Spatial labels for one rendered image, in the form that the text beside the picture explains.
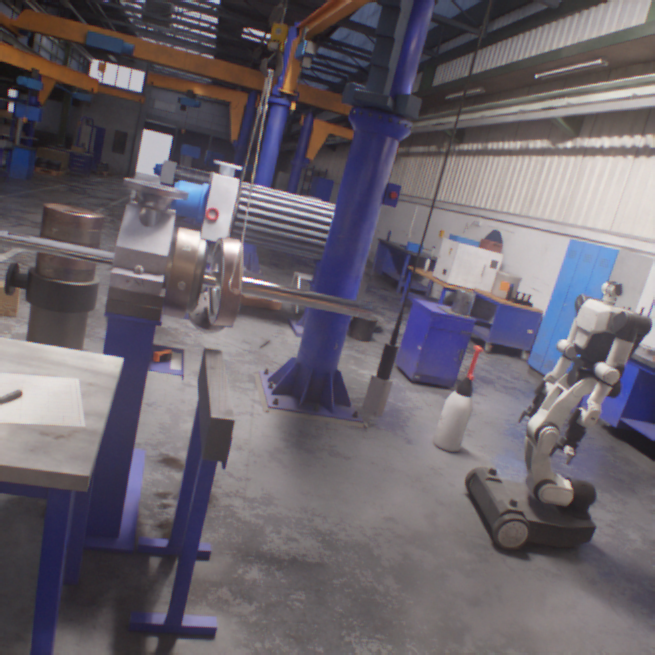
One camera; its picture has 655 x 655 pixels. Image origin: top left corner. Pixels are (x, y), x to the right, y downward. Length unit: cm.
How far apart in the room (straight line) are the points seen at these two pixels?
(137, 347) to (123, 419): 29
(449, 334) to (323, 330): 180
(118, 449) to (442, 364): 392
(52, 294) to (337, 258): 189
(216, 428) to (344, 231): 259
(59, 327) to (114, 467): 166
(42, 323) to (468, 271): 670
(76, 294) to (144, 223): 156
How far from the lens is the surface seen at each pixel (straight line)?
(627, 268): 709
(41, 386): 168
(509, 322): 825
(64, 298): 375
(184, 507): 239
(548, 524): 343
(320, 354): 417
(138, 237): 222
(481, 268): 917
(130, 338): 215
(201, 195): 593
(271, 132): 946
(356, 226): 402
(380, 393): 185
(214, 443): 169
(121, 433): 230
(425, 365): 560
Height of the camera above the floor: 155
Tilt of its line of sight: 14 degrees down
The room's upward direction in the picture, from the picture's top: 14 degrees clockwise
